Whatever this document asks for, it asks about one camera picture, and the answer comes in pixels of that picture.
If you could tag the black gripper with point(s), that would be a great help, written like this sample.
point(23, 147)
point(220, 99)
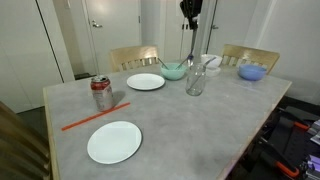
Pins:
point(191, 7)

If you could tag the silver metal spoon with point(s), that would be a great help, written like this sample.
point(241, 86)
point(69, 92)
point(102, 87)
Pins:
point(163, 63)

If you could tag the white double cabinet doors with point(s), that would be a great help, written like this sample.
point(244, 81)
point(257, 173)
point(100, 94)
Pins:
point(173, 40)

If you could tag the white bowl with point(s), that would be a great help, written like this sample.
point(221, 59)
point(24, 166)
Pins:
point(213, 59)

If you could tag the silver metal fork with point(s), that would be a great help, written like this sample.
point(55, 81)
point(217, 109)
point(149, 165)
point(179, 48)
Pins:
point(209, 61)

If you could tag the clear plastic food container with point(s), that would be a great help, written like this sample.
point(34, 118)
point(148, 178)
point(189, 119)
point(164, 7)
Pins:
point(213, 71)

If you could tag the teal bowl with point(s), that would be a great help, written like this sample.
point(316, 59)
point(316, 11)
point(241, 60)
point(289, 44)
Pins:
point(173, 74)

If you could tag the clear glass jar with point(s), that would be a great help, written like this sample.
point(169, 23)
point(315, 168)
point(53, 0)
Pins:
point(195, 83)

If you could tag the light wooden chair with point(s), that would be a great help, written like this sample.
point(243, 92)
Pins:
point(253, 53)
point(133, 53)
point(20, 146)

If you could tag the white round plate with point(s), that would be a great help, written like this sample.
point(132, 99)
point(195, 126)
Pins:
point(145, 81)
point(114, 142)

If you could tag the blue plastic bowl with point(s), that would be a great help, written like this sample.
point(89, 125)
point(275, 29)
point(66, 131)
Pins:
point(251, 75)

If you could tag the red soda can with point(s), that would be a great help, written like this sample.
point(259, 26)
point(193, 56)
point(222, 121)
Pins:
point(102, 95)

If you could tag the red straw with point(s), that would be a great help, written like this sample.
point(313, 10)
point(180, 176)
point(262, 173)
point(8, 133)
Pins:
point(96, 116)

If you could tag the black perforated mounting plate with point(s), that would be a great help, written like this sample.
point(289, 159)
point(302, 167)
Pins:
point(293, 146)

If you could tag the white sliding closet door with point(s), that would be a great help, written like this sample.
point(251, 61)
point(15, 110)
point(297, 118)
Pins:
point(20, 50)

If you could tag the grey robot pedestal with lights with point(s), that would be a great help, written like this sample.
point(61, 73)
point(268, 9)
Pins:
point(313, 166)

